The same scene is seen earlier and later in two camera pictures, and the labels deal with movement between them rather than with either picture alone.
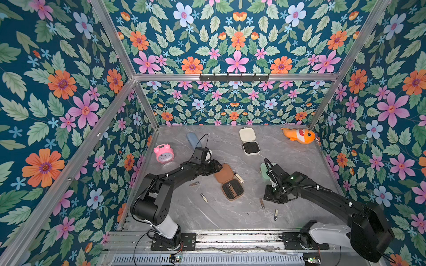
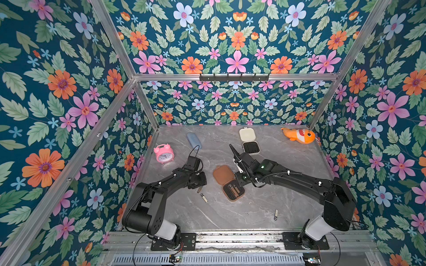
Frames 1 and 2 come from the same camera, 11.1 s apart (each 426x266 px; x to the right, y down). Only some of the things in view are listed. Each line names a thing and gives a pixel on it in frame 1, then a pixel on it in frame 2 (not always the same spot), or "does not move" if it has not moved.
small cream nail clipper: x=204 y=198 does not move
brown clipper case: x=232 y=188 does not move
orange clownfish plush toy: x=302 y=135 does not move
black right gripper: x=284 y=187 -> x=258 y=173
